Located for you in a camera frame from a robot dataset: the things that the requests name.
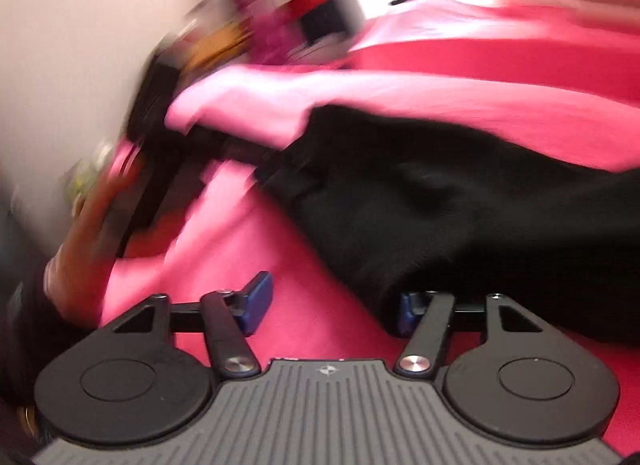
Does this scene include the black pants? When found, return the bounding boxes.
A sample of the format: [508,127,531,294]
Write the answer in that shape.
[255,105,639,342]

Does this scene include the person's left hand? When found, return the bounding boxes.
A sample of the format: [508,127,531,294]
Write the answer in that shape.
[43,150,144,329]

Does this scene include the pink bed sheet near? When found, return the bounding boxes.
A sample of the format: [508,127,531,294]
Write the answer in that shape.
[98,64,640,455]

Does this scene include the wooden furniture piece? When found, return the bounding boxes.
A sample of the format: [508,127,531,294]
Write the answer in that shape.
[183,24,252,72]

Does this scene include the pink far bed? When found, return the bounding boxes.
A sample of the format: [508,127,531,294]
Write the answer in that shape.
[348,0,639,102]

